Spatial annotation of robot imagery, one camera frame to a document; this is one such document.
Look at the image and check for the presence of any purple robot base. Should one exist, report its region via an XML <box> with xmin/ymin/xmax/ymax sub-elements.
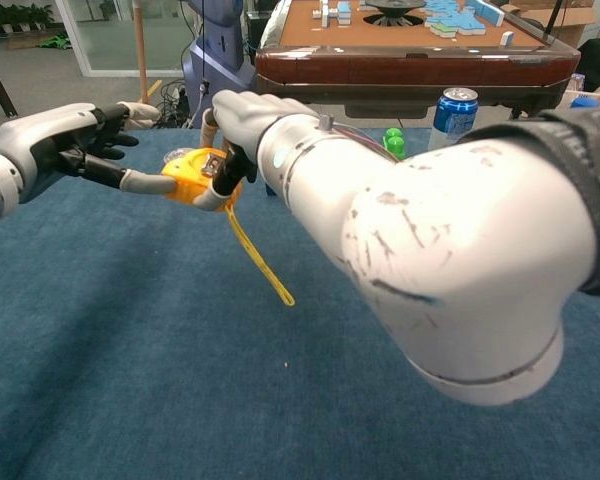
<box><xmin>181</xmin><ymin>0</ymin><xmax>257</xmax><ymax>131</ymax></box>

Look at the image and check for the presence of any green toy brick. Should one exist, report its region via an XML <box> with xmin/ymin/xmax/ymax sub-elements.
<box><xmin>383</xmin><ymin>127</ymin><xmax>407</xmax><ymax>162</ymax></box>

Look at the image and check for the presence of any blue felt table cloth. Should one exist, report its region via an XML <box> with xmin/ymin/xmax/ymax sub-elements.
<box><xmin>0</xmin><ymin>127</ymin><xmax>600</xmax><ymax>480</ymax></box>

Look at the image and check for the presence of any tangle of black floor cables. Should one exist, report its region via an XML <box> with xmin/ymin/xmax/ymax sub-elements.
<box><xmin>148</xmin><ymin>78</ymin><xmax>197</xmax><ymax>130</ymax></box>

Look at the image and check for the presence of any brown mahjong table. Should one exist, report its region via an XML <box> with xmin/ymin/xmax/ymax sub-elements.
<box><xmin>254</xmin><ymin>0</ymin><xmax>582</xmax><ymax>130</ymax></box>

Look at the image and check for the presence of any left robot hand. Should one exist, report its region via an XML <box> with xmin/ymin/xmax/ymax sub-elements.
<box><xmin>0</xmin><ymin>101</ymin><xmax>177</xmax><ymax>205</ymax></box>

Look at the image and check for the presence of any row of potted plants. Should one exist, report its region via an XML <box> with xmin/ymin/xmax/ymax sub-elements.
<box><xmin>0</xmin><ymin>2</ymin><xmax>56</xmax><ymax>36</ymax></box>

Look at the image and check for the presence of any thin black rod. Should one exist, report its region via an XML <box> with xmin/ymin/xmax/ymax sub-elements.
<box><xmin>543</xmin><ymin>0</ymin><xmax>565</xmax><ymax>42</ymax></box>

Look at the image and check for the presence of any black mahjong table centre dome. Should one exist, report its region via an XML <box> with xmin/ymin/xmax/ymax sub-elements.
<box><xmin>363</xmin><ymin>0</ymin><xmax>428</xmax><ymax>27</ymax></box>

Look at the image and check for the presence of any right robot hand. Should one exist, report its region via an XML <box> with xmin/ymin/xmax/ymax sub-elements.
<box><xmin>191</xmin><ymin>89</ymin><xmax>318</xmax><ymax>212</ymax></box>

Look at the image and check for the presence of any pile of blue mahjong tiles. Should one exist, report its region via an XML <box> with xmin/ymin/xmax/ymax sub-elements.
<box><xmin>423</xmin><ymin>0</ymin><xmax>506</xmax><ymax>39</ymax></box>

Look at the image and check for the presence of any white hanging cable with plug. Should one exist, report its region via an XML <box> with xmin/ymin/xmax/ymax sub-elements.
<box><xmin>185</xmin><ymin>0</ymin><xmax>212</xmax><ymax>130</ymax></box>

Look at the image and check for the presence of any yellow tape measure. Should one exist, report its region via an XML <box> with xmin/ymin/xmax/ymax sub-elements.
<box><xmin>160</xmin><ymin>146</ymin><xmax>296</xmax><ymax>308</ymax></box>

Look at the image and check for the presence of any wooden pole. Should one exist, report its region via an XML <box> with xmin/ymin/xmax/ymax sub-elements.
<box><xmin>131</xmin><ymin>0</ymin><xmax>150</xmax><ymax>105</ymax></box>

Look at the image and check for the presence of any small cluster of mahjong tiles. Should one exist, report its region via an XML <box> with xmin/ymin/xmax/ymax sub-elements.
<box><xmin>312</xmin><ymin>0</ymin><xmax>354</xmax><ymax>29</ymax></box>

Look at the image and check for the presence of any green object on floor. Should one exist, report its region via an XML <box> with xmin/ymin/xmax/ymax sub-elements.
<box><xmin>36</xmin><ymin>31</ymin><xmax>74</xmax><ymax>51</ymax></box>

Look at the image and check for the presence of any blue and white drink can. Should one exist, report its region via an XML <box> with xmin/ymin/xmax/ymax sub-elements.
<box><xmin>429</xmin><ymin>86</ymin><xmax>480</xmax><ymax>152</ymax></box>

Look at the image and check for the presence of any cardboard box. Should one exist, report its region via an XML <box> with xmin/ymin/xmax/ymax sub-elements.
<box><xmin>499</xmin><ymin>0</ymin><xmax>600</xmax><ymax>50</ymax></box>

